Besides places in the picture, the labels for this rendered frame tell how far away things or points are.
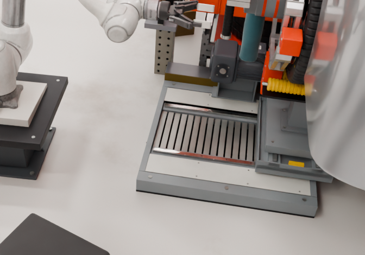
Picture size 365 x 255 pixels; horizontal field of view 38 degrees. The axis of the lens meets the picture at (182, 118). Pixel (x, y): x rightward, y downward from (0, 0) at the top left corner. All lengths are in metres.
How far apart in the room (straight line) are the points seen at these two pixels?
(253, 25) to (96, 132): 0.99
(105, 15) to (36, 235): 0.82
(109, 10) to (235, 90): 1.21
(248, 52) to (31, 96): 1.02
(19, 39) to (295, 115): 1.32
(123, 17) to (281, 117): 1.03
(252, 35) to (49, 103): 0.99
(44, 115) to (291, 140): 1.14
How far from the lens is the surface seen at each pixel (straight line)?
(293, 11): 2.05
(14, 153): 2.62
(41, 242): 1.95
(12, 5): 2.50
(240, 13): 2.84
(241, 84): 3.03
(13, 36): 2.55
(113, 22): 2.00
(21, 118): 2.44
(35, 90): 2.61
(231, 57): 2.74
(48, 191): 2.57
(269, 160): 2.53
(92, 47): 3.50
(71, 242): 1.94
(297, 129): 2.63
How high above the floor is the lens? 1.88
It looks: 40 degrees down
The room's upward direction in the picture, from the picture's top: 5 degrees clockwise
